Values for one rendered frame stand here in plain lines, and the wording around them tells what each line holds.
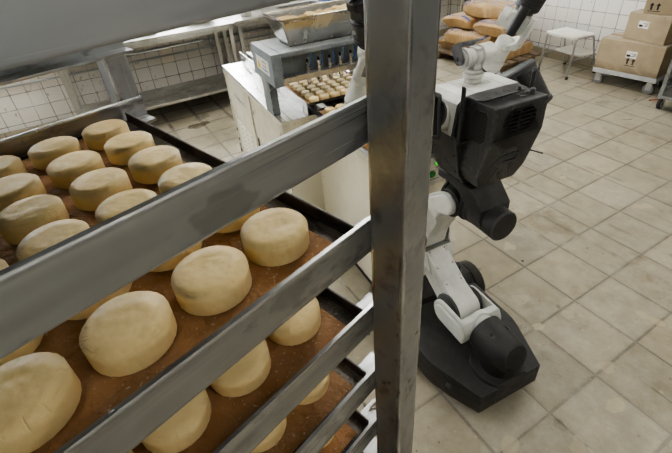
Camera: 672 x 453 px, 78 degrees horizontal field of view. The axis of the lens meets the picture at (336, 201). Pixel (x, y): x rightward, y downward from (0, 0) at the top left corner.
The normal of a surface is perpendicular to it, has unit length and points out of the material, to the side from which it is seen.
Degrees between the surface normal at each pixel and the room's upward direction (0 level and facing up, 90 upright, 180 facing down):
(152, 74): 90
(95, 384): 0
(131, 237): 90
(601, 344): 0
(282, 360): 0
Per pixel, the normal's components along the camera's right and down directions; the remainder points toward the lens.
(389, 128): -0.68, 0.45
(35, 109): 0.52, 0.45
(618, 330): -0.07, -0.83
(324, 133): 0.73, 0.34
